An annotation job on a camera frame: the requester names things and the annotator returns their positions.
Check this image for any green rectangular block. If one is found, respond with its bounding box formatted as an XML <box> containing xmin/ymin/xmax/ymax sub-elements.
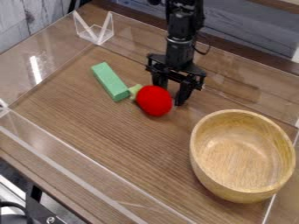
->
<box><xmin>91</xmin><ymin>62</ymin><xmax>130</xmax><ymax>102</ymax></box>

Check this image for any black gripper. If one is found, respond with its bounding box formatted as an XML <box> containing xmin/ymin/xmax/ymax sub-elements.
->
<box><xmin>146</xmin><ymin>53</ymin><xmax>207</xmax><ymax>106</ymax></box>

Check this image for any clear acrylic table enclosure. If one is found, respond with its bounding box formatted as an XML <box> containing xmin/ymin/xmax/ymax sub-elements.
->
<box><xmin>0</xmin><ymin>10</ymin><xmax>299</xmax><ymax>224</ymax></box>

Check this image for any black table clamp bracket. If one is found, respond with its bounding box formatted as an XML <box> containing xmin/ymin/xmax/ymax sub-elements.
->
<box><xmin>26</xmin><ymin>185</ymin><xmax>67</xmax><ymax>224</ymax></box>

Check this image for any wooden bowl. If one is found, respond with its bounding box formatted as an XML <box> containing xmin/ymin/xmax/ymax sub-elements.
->
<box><xmin>190</xmin><ymin>109</ymin><xmax>295</xmax><ymax>204</ymax></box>

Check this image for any red plush strawberry toy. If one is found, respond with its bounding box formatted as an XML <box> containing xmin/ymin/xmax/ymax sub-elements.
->
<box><xmin>128</xmin><ymin>84</ymin><xmax>174</xmax><ymax>116</ymax></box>

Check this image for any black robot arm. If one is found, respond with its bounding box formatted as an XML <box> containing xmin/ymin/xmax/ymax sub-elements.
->
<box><xmin>146</xmin><ymin>0</ymin><xmax>207</xmax><ymax>106</ymax></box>

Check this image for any black cable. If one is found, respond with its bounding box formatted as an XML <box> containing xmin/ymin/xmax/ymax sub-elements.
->
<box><xmin>0</xmin><ymin>200</ymin><xmax>34</xmax><ymax>224</ymax></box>

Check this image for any clear acrylic corner bracket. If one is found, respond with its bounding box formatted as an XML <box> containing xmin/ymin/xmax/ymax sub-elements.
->
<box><xmin>72</xmin><ymin>11</ymin><xmax>115</xmax><ymax>46</ymax></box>

